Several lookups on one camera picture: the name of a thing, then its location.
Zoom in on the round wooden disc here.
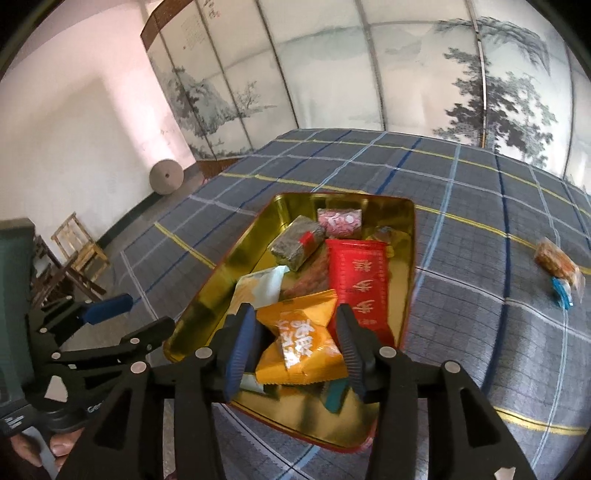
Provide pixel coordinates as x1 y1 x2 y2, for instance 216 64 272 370
148 159 184 195

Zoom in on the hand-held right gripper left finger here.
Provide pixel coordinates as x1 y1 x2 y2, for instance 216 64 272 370
55 305 257 480

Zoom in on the orange snack packet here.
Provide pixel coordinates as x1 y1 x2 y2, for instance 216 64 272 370
255 288 349 386

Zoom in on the person's left hand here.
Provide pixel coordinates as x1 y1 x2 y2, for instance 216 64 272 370
9 427 86 469

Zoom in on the painted folding screen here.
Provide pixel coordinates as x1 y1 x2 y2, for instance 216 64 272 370
141 0 591 195

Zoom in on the dark blue snack packet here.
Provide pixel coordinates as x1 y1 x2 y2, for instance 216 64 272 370
321 378 352 412

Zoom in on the grey plaid tablecloth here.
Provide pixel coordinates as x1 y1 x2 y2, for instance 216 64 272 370
111 128 591 480

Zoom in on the brown cake packet red label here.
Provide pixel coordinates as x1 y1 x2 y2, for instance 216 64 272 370
270 215 326 272

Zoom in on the light wooden stool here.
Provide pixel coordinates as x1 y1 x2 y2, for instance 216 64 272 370
51 212 112 296

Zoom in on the red snack packet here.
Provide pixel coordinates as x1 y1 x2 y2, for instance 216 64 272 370
325 237 397 347

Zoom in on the pink patterned snack packet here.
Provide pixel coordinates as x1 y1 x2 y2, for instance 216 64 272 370
317 208 363 240

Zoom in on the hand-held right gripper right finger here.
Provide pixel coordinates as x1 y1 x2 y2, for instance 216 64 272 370
335 305 536 480

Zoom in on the brown cake packet in box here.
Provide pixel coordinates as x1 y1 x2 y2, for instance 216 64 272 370
281 251 333 301

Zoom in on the red and gold tin box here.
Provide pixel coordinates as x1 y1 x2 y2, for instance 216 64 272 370
163 191 416 455

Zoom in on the dark wooden chair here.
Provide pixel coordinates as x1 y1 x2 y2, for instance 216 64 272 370
30 235 107 310

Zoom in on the clear orange cake packet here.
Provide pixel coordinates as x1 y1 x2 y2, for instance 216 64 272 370
534 237 586 301

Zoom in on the light blue snack packet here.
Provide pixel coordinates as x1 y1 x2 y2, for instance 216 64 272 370
551 276 575 310

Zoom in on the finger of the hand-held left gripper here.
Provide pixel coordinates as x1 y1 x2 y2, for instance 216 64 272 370
46 316 177 374
28 294 134 344

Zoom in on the yellow pastry packet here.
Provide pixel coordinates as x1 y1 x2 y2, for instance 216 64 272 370
231 265 291 315

